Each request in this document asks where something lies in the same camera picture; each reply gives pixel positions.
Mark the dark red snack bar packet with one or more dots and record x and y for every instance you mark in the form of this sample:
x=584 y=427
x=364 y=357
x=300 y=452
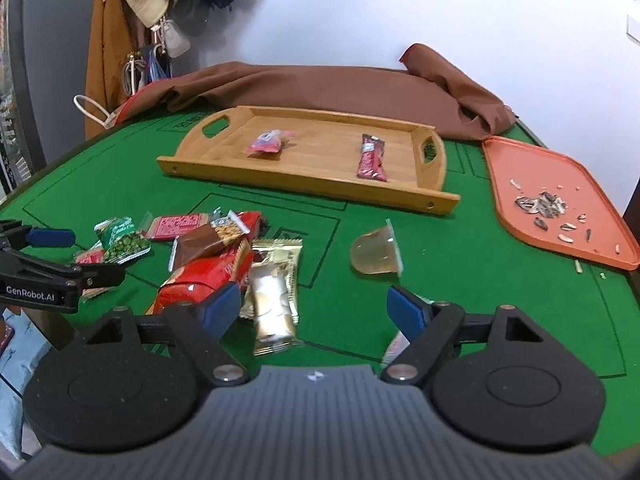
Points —
x=372 y=160

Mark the stray sunflower seed shell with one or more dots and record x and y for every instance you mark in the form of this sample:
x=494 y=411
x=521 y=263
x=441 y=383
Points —
x=578 y=267

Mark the pink candy packet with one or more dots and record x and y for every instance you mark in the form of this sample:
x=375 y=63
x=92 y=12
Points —
x=267 y=142

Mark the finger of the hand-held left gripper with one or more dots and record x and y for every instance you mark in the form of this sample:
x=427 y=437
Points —
x=95 y=274
x=50 y=238

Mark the red snack packet gold trim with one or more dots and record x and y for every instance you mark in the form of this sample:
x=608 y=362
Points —
x=200 y=280

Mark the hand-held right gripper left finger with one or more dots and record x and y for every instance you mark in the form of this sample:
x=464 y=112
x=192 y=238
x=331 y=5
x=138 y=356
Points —
x=222 y=305

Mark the green pea snack packet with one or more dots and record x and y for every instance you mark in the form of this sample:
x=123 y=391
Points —
x=125 y=251
x=117 y=230

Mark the red label cracker packet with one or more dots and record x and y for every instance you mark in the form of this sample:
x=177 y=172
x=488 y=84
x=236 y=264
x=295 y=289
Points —
x=175 y=226

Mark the wooden serving tray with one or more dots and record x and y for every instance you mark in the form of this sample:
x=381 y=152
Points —
x=310 y=160

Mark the clear jelly cup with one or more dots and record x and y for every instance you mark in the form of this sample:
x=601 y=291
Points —
x=372 y=255

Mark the clear white candy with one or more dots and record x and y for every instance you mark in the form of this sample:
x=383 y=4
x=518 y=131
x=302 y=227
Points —
x=272 y=300

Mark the orange-brown coat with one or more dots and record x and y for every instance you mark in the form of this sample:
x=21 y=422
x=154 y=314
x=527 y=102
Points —
x=105 y=60

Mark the blue patterned cloth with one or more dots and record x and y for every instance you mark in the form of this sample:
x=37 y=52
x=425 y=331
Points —
x=15 y=385

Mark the brown almond snack packet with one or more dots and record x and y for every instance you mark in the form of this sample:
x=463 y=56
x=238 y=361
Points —
x=200 y=242

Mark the small white bag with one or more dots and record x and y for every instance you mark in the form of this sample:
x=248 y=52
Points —
x=175 y=40

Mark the orange plastic tray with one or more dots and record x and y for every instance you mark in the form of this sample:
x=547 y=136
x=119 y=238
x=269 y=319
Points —
x=525 y=170

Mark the pile of sunflower seed shells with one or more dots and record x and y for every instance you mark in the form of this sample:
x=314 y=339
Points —
x=545 y=206

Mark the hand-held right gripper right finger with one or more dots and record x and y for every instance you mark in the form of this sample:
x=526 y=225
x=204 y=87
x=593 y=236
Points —
x=402 y=310

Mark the brown cloth with red lining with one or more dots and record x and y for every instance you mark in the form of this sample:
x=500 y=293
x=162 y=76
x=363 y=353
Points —
x=325 y=85

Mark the small red snack packet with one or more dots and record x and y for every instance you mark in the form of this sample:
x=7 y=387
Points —
x=90 y=257

